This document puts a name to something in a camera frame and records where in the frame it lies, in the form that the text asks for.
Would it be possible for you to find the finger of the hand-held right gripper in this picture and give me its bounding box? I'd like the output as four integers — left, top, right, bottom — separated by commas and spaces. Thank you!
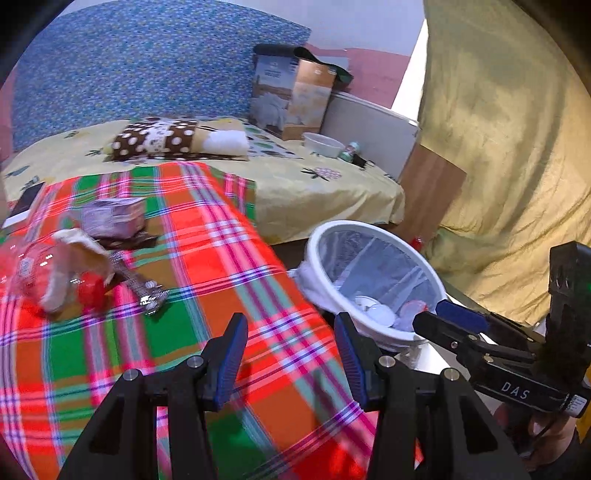
412, 312, 536, 370
436, 299, 548, 356

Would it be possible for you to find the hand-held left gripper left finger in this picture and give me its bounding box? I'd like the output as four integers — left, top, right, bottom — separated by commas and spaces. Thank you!
58, 312, 250, 480

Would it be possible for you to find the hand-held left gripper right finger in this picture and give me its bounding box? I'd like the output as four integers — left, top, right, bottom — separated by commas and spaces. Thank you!
333, 312, 532, 480

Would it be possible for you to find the plastic pudding cup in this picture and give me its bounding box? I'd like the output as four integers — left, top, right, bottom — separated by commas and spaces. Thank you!
399, 299, 428, 330

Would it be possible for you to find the white trash bin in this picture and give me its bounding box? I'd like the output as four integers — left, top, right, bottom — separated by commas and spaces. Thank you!
288, 220, 448, 349

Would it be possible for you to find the silver foil wrapper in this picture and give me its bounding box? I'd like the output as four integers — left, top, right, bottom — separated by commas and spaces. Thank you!
107, 250, 171, 317

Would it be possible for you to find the brown snack wrapper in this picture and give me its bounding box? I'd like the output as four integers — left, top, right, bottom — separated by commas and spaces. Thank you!
90, 231, 160, 252

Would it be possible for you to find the purple carton box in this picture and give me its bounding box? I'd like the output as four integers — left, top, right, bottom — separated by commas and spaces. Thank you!
82, 198, 147, 238

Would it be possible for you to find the beige patterned snack bag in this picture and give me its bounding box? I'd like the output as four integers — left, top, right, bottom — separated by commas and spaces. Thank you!
41, 228, 116, 315

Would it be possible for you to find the person's right hand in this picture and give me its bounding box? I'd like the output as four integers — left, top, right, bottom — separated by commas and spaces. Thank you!
496, 401, 578, 469

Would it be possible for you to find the plaid blanket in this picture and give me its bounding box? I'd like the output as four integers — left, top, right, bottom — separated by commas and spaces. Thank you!
0, 161, 423, 480

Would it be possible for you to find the wooden board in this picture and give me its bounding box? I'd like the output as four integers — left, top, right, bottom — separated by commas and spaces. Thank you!
398, 143, 467, 241

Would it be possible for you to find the yellow bed sheet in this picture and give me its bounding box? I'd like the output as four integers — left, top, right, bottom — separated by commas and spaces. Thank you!
0, 115, 407, 245

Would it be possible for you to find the yellow curtain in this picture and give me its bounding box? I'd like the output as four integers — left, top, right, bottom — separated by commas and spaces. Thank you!
418, 0, 591, 326

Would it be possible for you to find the white cabinet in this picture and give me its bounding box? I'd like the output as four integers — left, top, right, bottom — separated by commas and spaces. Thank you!
321, 90, 421, 183

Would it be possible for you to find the white bowl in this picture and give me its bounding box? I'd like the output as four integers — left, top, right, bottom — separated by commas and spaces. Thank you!
302, 132, 346, 159

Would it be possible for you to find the leaf print cloth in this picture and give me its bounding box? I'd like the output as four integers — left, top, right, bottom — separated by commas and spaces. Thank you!
242, 124, 308, 160

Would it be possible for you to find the brown polka dot pillow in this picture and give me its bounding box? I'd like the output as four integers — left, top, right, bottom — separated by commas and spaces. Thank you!
110, 117, 250, 162

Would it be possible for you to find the smartphone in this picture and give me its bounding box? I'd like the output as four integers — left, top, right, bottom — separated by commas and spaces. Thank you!
2, 181, 47, 228

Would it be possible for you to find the cardboard bedding package box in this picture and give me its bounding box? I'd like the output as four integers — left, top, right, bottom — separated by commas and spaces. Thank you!
249, 54, 337, 141

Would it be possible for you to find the blue floral headboard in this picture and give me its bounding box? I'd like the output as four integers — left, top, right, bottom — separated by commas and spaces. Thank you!
10, 0, 312, 153

